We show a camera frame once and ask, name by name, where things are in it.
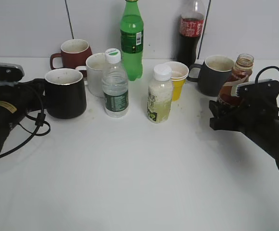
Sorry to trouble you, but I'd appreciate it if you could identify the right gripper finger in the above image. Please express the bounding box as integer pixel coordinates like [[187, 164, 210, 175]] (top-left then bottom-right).
[[209, 109, 241, 131], [209, 100, 238, 120]]

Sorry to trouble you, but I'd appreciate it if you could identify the green soda bottle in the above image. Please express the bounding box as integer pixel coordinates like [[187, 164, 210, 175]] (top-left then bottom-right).
[[120, 0, 144, 81]]

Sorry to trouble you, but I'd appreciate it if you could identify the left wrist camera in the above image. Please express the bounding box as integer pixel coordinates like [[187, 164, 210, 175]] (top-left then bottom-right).
[[0, 63, 25, 82]]

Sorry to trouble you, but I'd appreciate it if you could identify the black cable on wall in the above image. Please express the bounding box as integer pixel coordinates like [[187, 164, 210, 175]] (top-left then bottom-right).
[[196, 0, 212, 61], [65, 0, 75, 40]]

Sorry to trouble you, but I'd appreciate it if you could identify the yellow paper cup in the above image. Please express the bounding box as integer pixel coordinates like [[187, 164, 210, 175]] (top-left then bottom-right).
[[165, 61, 189, 101]]

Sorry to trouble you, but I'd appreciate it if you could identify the dark grey mug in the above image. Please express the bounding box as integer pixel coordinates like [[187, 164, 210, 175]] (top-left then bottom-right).
[[187, 55, 235, 97]]

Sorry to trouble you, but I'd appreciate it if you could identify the black cable on wall left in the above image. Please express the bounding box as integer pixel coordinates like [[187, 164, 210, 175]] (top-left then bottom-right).
[[65, 0, 75, 40]]

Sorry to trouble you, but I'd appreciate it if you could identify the dark red mug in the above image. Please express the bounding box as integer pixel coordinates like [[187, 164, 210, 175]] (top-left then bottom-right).
[[50, 39, 92, 70]]

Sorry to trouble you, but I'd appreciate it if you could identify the clear water bottle green label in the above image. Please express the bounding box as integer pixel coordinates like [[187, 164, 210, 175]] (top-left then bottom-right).
[[101, 48, 129, 118]]

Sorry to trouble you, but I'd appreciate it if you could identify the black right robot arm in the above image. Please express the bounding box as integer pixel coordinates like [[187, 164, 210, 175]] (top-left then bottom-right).
[[209, 79, 279, 170]]

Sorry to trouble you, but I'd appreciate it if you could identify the white capped juice bottle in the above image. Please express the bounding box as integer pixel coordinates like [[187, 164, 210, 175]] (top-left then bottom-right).
[[147, 64, 174, 124]]

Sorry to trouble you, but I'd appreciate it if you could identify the brown coffee bottle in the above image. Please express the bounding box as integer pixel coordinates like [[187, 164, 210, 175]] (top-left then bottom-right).
[[217, 53, 254, 108]]

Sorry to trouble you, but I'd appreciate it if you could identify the cola bottle red label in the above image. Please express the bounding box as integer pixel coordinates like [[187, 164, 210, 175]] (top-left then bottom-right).
[[177, 0, 205, 66]]

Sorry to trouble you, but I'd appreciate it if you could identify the black mug white interior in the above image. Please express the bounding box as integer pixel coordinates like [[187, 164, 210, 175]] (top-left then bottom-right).
[[45, 68, 87, 119]]

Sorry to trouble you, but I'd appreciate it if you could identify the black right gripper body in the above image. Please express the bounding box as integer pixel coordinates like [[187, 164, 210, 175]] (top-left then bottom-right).
[[235, 80, 279, 135]]

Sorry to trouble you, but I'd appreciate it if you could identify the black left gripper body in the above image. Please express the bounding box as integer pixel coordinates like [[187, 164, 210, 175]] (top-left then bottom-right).
[[0, 78, 45, 119]]

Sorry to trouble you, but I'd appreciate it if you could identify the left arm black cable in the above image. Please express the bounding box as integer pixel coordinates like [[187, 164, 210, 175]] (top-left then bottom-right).
[[0, 83, 51, 164]]

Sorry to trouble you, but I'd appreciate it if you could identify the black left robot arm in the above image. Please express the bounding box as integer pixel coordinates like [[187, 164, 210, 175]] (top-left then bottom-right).
[[0, 78, 50, 158]]

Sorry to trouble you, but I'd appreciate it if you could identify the black cable on wall right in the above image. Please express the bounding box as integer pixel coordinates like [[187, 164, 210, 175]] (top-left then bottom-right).
[[196, 0, 212, 61]]

